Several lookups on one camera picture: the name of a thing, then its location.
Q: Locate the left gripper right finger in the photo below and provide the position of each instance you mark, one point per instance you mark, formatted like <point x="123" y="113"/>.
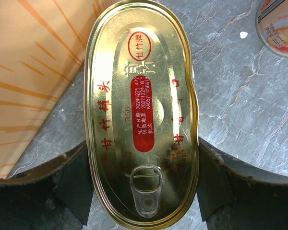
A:
<point x="234" y="195"/>

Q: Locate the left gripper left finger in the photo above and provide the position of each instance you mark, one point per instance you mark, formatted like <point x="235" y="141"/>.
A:
<point x="55" y="195"/>

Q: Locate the oval fish can front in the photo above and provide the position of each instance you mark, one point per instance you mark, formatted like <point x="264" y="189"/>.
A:
<point x="141" y="115"/>

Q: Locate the white-lid cylindrical can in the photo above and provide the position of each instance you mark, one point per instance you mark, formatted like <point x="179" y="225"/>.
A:
<point x="272" y="25"/>

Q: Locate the wooden cabinet box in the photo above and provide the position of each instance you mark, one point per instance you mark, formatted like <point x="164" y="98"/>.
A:
<point x="42" y="45"/>

